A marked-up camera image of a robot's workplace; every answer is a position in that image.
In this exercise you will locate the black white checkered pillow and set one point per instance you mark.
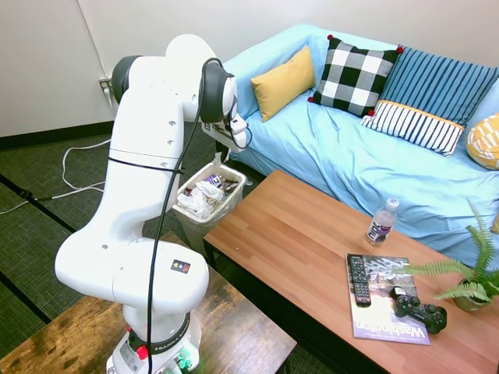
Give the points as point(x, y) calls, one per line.
point(352, 76)

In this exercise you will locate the blue striped pillow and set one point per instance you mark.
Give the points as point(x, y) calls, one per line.
point(436, 83)

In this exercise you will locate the black TV remote control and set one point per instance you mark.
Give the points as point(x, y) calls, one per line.
point(359, 282)

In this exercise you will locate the plain yellow pillow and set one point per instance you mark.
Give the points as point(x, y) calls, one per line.
point(282, 83)

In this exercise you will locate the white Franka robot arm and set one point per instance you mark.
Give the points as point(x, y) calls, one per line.
point(136, 187)

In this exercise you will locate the white wall power outlet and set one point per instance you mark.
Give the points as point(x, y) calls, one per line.
point(104, 86)

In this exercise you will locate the crumpled white plastic bag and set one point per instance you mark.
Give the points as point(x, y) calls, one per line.
point(197, 198)

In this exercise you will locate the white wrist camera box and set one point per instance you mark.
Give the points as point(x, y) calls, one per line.
point(238, 125)

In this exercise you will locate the black game controller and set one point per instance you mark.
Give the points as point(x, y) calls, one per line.
point(419, 309)

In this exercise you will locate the potted green fern plant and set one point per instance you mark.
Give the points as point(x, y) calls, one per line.
point(473, 292)

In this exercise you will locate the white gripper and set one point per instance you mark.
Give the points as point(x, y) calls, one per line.
point(230, 139)

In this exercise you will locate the white trash bin with liner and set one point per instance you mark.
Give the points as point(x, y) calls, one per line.
point(202, 230)

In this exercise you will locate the clear bottle with purple label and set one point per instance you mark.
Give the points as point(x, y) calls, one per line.
point(381, 224)

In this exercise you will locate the yellow white patterned pillow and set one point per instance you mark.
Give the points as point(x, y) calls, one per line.
point(485, 142)

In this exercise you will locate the white navy striped pillow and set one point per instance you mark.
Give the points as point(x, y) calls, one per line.
point(413, 126)

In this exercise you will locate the Washington magazine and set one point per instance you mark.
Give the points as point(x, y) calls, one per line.
point(384, 323)

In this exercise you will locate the white tissue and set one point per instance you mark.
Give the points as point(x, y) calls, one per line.
point(217, 158)

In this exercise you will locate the sofa with light blue cover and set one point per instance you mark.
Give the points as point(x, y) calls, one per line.
point(351, 163)

